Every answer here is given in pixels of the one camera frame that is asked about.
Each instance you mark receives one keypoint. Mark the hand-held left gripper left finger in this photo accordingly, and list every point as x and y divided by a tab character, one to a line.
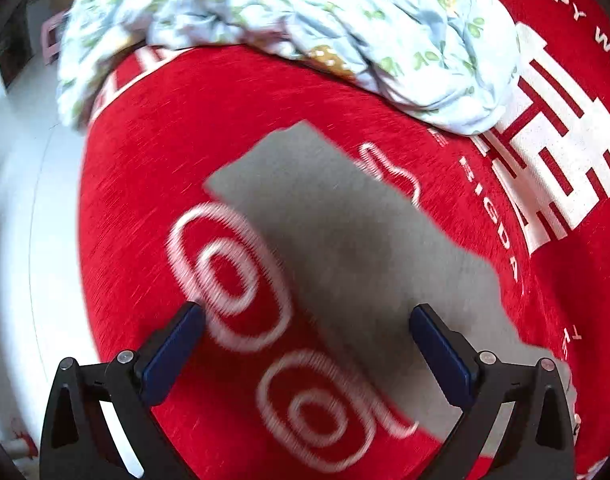
172	355

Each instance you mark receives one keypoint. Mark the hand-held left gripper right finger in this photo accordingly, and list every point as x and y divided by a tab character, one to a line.
442	355

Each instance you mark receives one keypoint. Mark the grey knitted garment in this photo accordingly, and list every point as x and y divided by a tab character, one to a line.
360	240

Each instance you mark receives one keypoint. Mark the red printed blanket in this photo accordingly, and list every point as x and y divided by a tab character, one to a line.
160	135

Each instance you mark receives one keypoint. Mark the pink plastic stool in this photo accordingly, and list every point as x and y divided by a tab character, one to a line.
50	40

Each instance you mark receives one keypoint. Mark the light floral quilt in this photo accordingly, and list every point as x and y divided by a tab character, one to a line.
335	10

